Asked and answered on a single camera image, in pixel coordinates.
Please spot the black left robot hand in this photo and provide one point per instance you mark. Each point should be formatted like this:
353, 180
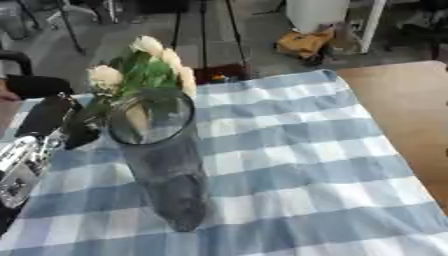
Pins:
42, 115

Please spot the white flower bunch green leaves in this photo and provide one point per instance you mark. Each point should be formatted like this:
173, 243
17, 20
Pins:
143, 71

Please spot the dark glass vase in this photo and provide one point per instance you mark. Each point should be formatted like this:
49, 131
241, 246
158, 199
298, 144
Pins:
169, 173

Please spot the black thin-legged stand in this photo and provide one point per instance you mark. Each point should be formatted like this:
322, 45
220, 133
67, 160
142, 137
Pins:
69, 26

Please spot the black tripod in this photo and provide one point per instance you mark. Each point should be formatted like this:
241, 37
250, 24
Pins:
203, 33

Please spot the dark red box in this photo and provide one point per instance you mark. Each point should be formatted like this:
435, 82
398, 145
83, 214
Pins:
224, 74

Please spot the white cylindrical bin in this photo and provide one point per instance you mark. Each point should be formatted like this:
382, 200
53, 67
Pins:
315, 13

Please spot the black office chair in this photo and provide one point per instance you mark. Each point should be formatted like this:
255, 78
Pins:
421, 30

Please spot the white post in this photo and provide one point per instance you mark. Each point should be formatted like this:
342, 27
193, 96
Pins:
371, 26

